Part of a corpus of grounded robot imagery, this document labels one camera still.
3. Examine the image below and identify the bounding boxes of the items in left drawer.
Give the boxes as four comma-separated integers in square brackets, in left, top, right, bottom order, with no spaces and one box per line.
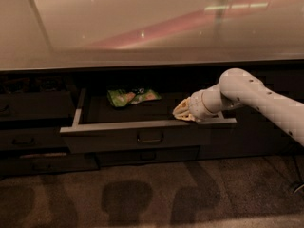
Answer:
[0,76,65,94]

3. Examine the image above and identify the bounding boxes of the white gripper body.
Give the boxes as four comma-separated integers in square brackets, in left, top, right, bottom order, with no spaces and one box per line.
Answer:
[189,90,214,122]

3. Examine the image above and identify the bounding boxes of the green snack bag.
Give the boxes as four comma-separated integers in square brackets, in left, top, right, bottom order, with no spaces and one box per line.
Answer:
[107,88,162,107]

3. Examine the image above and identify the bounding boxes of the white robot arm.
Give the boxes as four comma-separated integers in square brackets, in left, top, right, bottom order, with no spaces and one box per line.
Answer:
[173,68,304,145]

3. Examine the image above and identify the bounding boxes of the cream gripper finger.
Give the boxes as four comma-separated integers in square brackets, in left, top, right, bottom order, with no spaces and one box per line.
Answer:
[173,98,190,114]
[173,111,198,122]

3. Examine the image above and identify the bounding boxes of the grey drawer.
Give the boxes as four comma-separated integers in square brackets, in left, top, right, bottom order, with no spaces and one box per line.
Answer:
[0,91,75,122]
[96,145,200,166]
[60,88,237,153]
[0,127,66,151]
[0,154,99,177]

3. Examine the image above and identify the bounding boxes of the grey cabinet door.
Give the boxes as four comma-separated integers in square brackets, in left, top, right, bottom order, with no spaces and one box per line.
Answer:
[197,67,304,161]

